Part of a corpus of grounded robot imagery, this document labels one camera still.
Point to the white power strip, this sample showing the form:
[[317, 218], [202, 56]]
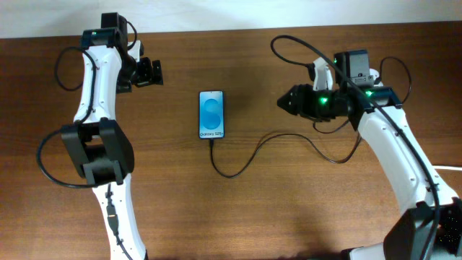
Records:
[[376, 76]]

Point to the blue Galaxy smartphone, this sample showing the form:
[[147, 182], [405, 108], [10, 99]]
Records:
[[211, 114]]

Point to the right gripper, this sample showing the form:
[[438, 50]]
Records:
[[302, 102]]

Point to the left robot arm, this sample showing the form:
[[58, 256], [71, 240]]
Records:
[[97, 146]]

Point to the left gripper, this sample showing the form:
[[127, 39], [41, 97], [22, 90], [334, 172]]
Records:
[[146, 76]]

